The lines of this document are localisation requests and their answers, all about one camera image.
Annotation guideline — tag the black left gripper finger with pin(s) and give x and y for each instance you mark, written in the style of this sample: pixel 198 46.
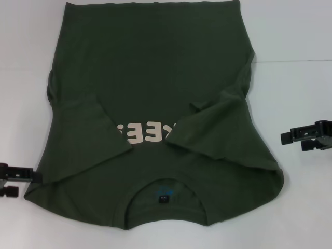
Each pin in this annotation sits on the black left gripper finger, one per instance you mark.
pixel 18 173
pixel 9 192

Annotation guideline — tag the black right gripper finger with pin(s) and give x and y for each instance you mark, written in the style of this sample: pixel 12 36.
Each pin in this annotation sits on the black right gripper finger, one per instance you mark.
pixel 315 145
pixel 303 133

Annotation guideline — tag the dark green FREE print t-shirt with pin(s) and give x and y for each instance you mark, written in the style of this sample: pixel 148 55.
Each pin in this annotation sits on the dark green FREE print t-shirt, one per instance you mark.
pixel 160 77

